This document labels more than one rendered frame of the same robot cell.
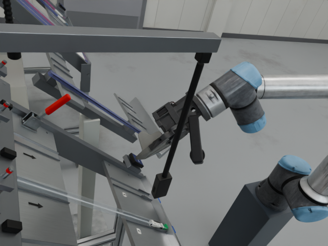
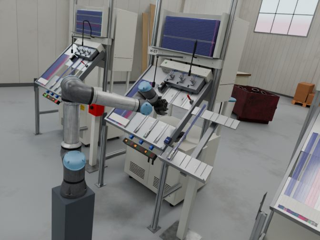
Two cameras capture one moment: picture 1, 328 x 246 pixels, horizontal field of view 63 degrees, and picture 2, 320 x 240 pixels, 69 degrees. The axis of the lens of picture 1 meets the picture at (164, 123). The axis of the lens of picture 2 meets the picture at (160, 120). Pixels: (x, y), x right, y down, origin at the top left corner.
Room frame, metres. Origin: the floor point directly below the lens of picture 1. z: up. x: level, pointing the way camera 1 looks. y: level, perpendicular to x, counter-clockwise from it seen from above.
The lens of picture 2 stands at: (2.06, -0.48, 1.45)
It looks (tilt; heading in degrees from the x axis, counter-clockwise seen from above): 19 degrees down; 163
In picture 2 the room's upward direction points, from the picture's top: 9 degrees clockwise
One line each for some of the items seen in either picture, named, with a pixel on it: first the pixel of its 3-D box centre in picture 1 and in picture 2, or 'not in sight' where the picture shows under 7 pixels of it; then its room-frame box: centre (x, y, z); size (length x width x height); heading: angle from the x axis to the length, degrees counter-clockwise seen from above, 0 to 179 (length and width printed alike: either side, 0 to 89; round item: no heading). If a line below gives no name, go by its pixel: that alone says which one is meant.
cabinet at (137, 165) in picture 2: not in sight; (170, 156); (-0.03, 0.36, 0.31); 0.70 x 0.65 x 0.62; 35
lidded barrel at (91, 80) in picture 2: not in sight; (93, 75); (-4.20, -0.49, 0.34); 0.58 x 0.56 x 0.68; 31
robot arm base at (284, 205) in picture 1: (276, 189); (74, 183); (0.84, -0.55, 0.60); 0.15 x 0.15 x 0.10
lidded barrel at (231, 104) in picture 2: not in sight; (221, 110); (-2.10, 2.10, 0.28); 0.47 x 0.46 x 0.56; 34
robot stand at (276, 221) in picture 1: (247, 228); (72, 227); (0.84, -0.55, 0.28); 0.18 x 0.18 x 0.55; 31
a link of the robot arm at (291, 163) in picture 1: (290, 173); (74, 165); (0.83, -0.56, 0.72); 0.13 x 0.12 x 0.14; 12
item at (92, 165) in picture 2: not in sight; (94, 134); (-0.36, -0.44, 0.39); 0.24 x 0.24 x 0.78; 35
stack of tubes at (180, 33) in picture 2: not in sight; (191, 35); (0.09, 0.29, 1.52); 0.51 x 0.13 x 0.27; 35
